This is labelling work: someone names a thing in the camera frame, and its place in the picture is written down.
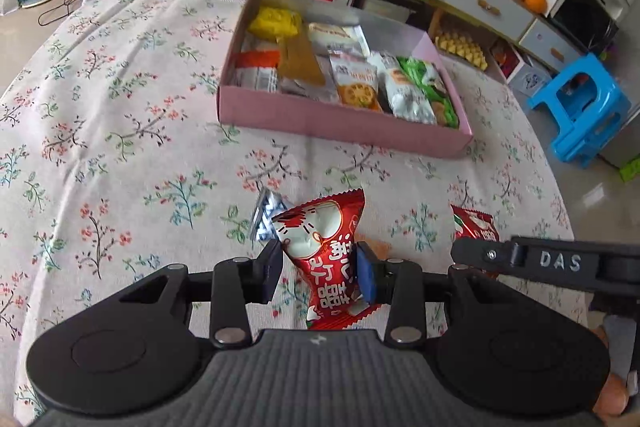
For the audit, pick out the white printed carton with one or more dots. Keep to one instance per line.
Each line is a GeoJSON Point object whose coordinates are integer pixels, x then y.
{"type": "Point", "coordinates": [530, 77]}

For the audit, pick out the orange fruit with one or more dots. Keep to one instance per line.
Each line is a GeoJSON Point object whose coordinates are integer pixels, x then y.
{"type": "Point", "coordinates": [536, 2]}

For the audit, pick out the person's right hand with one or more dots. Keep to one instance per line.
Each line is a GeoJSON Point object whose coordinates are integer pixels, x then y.
{"type": "Point", "coordinates": [612, 399]}

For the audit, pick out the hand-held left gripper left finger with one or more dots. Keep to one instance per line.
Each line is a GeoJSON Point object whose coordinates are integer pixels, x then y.
{"type": "Point", "coordinates": [272, 270]}

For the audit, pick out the black and white microwave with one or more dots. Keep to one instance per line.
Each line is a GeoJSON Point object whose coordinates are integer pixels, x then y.
{"type": "Point", "coordinates": [585, 9]}

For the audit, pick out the yellow egg tray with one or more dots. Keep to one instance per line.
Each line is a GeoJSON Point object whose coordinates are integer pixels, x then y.
{"type": "Point", "coordinates": [462, 49]}

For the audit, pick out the pink cardboard box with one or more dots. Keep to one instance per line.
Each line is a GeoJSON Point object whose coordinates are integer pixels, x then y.
{"type": "Point", "coordinates": [325, 117]}

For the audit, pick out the orange snack packet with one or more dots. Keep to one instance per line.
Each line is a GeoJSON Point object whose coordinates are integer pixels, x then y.
{"type": "Point", "coordinates": [257, 67]}

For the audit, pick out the lotus chip snack packet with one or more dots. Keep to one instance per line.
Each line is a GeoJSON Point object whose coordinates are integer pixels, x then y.
{"type": "Point", "coordinates": [355, 82]}

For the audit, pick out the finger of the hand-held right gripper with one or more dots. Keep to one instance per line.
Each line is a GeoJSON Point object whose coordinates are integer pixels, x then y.
{"type": "Point", "coordinates": [480, 254]}

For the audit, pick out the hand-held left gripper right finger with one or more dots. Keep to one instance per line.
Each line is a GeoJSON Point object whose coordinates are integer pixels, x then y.
{"type": "Point", "coordinates": [367, 276]}

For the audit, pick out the floral tablecloth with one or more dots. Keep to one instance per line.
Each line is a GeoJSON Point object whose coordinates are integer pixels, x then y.
{"type": "Point", "coordinates": [125, 147]}

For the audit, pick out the yellow snack packet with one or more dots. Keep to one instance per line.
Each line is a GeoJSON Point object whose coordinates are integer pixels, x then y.
{"type": "Point", "coordinates": [275, 22]}

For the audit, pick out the silver blue snack packet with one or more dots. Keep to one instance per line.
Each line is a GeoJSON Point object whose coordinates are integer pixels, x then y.
{"type": "Point", "coordinates": [265, 214]}

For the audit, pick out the cream snack packet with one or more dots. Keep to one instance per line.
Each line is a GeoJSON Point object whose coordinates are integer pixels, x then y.
{"type": "Point", "coordinates": [337, 38]}

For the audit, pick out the red snack packet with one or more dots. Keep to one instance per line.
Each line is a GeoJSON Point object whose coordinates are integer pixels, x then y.
{"type": "Point", "coordinates": [320, 232]}
{"type": "Point", "coordinates": [475, 224]}

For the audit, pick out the brown snack packet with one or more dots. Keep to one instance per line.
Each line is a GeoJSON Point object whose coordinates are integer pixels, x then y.
{"type": "Point", "coordinates": [300, 62]}

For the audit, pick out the green snack packet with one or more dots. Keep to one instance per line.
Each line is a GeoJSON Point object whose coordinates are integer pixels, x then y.
{"type": "Point", "coordinates": [430, 74]}

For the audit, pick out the grey snack packet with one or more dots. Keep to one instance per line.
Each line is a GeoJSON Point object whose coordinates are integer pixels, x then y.
{"type": "Point", "coordinates": [307, 89]}

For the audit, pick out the blue plastic stool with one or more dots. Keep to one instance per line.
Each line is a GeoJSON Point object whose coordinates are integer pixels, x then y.
{"type": "Point", "coordinates": [580, 107]}

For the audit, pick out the white biscuit snack packet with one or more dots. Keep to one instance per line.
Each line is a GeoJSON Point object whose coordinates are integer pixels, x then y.
{"type": "Point", "coordinates": [407, 94]}

